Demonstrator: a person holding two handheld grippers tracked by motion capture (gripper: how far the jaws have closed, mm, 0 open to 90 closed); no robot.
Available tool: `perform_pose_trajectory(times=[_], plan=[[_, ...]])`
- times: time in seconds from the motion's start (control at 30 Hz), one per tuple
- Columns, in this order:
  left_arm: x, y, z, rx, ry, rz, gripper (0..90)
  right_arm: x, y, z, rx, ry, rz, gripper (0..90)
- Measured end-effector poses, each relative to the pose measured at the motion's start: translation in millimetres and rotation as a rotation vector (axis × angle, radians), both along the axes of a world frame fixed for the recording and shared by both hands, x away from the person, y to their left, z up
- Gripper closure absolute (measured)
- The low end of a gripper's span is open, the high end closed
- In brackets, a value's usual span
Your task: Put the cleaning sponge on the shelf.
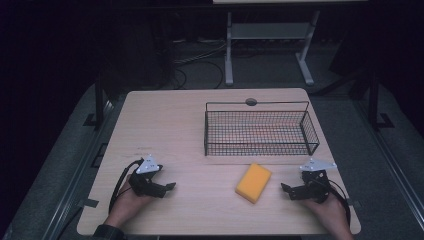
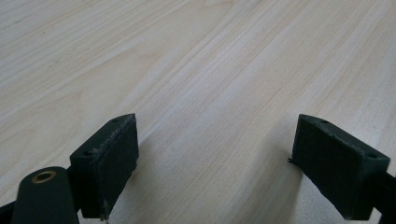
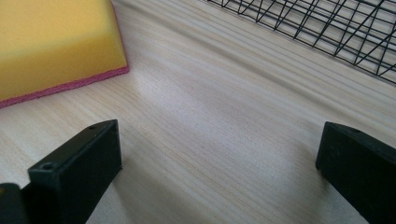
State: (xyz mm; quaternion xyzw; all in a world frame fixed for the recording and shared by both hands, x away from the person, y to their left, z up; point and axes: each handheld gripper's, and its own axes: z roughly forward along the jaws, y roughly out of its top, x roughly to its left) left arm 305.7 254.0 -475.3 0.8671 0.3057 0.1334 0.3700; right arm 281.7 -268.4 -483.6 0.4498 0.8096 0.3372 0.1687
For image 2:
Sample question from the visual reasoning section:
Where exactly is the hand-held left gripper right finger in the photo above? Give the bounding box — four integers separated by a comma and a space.
288, 113, 391, 221

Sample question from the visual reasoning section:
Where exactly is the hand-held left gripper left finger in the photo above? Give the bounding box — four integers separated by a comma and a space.
69, 113, 140, 220

